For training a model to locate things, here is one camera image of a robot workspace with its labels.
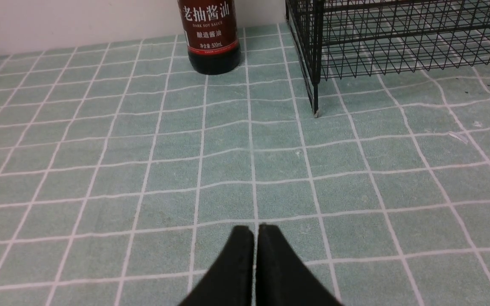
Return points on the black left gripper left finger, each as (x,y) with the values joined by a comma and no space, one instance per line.
(228,282)

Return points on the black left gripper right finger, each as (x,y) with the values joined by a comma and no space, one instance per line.
(282,279)

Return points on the dark soy sauce bottle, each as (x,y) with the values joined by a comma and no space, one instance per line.
(211,35)

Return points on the green checkered tablecloth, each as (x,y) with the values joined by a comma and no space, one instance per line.
(123,171)

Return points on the black wire mesh rack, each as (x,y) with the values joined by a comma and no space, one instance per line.
(353,38)

